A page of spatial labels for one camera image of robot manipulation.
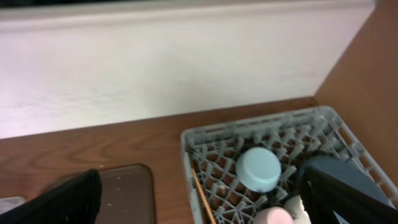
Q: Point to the grey dishwasher rack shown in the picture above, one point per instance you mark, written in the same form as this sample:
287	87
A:
294	137

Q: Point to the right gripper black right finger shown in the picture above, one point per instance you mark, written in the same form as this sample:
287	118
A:
324	196

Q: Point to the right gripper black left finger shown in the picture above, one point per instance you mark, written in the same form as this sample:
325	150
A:
77	200

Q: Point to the light blue bowl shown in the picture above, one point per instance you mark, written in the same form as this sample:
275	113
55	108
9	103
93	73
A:
258	169

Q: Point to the cream white cup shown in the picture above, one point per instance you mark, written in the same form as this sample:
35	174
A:
297	211

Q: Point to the wooden chopstick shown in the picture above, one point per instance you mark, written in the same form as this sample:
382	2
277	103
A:
203	197

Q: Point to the clear plastic bin lid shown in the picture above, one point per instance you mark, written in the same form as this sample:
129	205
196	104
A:
7	204

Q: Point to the pink cup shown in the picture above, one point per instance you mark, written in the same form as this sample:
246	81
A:
273	215

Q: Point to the dark blue plate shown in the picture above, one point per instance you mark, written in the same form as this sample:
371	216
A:
346	173

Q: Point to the dark brown serving tray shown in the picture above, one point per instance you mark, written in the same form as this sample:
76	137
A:
128	196

